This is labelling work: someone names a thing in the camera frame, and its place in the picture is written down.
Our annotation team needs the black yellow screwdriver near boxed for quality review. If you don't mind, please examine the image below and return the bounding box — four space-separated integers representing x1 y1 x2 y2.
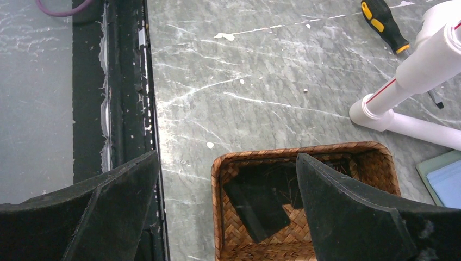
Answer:
360 1 433 114

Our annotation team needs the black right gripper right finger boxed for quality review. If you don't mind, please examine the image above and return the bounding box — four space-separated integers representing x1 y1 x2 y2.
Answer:
296 153 460 260

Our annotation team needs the brown woven basket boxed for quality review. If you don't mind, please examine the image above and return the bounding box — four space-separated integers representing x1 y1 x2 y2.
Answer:
211 141 400 260

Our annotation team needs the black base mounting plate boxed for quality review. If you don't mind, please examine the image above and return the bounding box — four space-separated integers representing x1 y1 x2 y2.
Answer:
72 0 170 261

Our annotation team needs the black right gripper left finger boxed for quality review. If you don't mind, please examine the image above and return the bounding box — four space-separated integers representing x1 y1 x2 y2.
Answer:
1 151 160 260

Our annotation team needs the blue card holder on green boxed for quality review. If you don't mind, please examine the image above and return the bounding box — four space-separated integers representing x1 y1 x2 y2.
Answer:
416 151 460 209

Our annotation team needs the white PVC pipe frame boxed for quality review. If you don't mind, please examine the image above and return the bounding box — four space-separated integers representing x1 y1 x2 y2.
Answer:
349 1 460 150

